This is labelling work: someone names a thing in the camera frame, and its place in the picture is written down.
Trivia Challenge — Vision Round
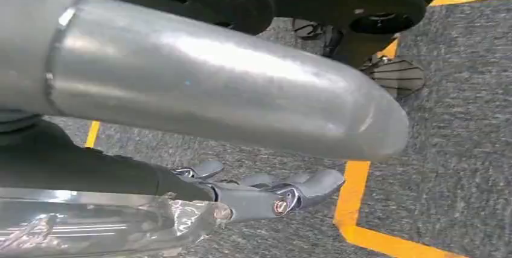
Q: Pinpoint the yellow tape square outline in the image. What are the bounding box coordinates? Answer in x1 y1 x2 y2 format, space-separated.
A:
333 0 512 258

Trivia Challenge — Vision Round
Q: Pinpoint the dark ribbed foot pad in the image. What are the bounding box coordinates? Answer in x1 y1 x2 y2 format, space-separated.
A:
360 56 426 100

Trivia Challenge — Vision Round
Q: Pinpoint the yellow floor tape strip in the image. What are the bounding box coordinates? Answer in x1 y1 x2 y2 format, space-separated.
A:
84 120 101 149

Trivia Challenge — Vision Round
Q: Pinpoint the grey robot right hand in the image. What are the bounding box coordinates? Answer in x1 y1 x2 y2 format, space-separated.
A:
0 0 409 224

